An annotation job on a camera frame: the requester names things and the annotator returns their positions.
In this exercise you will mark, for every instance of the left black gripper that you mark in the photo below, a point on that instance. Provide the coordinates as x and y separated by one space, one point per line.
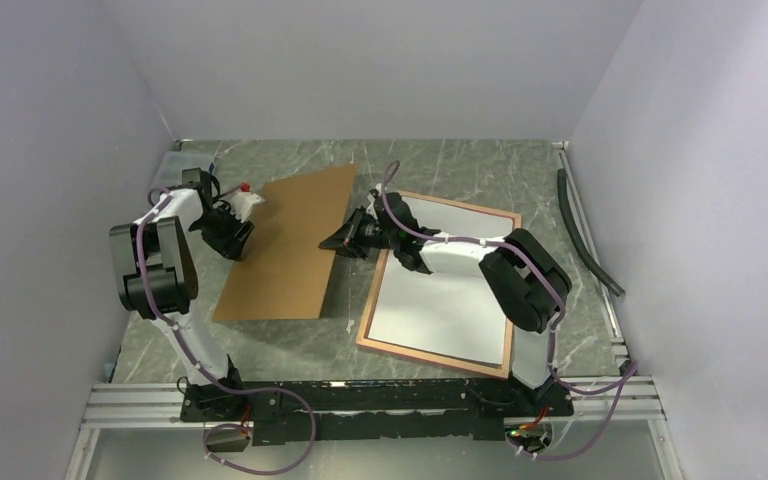
233 245

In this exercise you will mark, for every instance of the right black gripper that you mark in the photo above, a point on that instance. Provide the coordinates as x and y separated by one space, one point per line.
343 240

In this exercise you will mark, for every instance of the brown frame backing board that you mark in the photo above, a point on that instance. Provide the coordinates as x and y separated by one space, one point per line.
284 274

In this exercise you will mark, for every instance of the landscape photo print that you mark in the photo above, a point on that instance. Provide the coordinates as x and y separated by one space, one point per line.
437 311

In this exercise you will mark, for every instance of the wooden picture frame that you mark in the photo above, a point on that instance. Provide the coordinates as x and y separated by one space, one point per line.
367 318

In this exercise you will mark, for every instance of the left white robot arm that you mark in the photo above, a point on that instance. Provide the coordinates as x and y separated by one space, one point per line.
156 277

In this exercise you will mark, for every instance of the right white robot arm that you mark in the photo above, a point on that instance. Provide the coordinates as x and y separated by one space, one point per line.
455 284

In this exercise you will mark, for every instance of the clear plastic organizer box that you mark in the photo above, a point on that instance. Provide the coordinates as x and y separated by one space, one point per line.
173 163

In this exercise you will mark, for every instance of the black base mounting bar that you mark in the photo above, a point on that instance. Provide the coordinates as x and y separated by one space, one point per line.
280 412

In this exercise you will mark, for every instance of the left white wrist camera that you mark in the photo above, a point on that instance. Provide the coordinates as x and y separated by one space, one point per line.
243 201

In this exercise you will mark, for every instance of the aluminium rail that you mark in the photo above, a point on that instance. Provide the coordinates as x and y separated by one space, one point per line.
159 405

